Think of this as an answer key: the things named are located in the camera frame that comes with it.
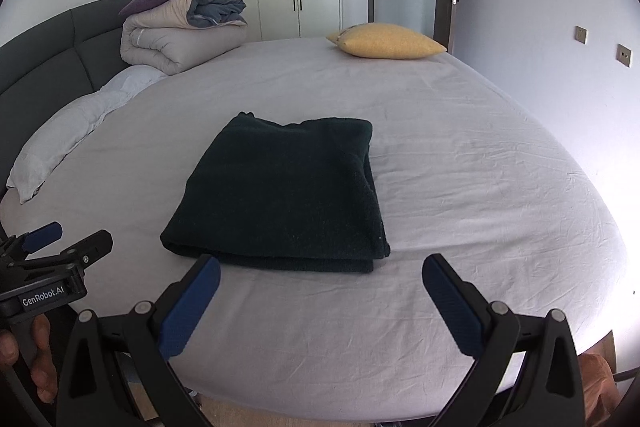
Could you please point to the folded beige quilt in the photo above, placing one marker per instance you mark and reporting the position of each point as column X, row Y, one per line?
column 175, row 44

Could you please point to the blue grey crumpled cloth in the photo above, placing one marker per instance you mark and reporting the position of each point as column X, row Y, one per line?
column 220, row 9

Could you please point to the brass wall socket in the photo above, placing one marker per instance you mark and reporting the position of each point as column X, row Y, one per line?
column 623, row 56
column 580, row 34

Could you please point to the person's left hand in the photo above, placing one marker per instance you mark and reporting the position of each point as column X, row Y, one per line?
column 45, row 357

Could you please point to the dark grey padded headboard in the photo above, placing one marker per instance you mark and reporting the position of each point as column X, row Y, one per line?
column 50, row 52

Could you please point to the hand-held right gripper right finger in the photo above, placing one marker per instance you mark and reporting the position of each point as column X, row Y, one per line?
column 452, row 307

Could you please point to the orange cloth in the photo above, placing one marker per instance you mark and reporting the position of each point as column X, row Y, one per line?
column 600, row 387

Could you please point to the dark green towel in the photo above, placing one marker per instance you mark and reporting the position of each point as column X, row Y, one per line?
column 285, row 192

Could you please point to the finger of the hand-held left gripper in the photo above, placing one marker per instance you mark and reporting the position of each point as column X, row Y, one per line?
column 92, row 247
column 42, row 234

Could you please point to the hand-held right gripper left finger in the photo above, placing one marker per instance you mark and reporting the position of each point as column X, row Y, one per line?
column 192, row 307

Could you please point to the bed with light grey sheet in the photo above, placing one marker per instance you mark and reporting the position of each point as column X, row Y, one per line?
column 450, row 157

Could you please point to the yellow pillow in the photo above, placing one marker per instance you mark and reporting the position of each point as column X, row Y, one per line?
column 385, row 41

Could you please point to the white pillow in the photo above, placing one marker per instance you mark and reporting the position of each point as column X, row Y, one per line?
column 65, row 137

